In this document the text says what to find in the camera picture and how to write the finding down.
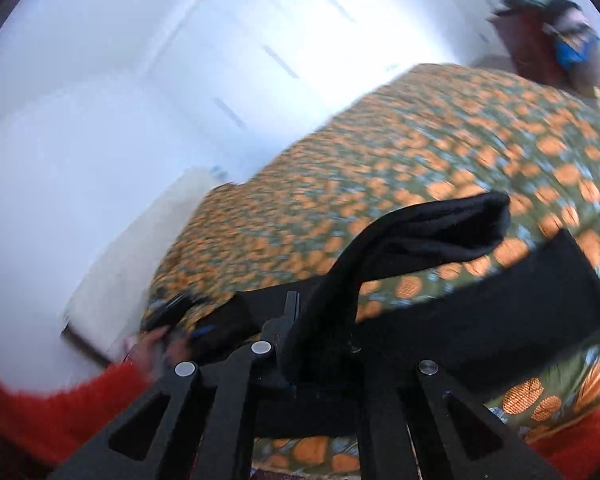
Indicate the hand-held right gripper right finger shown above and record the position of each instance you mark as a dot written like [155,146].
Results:
[382,435]

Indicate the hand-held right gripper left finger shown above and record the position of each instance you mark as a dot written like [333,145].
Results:
[274,334]

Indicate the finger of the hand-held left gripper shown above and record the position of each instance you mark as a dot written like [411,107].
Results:
[202,332]

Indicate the black pants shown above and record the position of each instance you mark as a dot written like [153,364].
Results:
[430,240]

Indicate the person's left forearm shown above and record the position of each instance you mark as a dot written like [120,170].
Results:
[55,410]

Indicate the person's left hand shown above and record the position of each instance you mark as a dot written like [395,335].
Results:
[152,352]

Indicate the person's red garment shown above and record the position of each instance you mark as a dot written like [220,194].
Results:
[590,445]

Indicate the orange printed blanket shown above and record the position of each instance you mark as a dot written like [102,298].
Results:
[380,150]

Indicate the white wardrobe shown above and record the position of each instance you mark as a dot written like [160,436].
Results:
[230,60]

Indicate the pile of clothes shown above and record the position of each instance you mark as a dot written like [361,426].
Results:
[530,45]

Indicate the white bed frame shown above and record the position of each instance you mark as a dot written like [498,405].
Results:
[130,260]

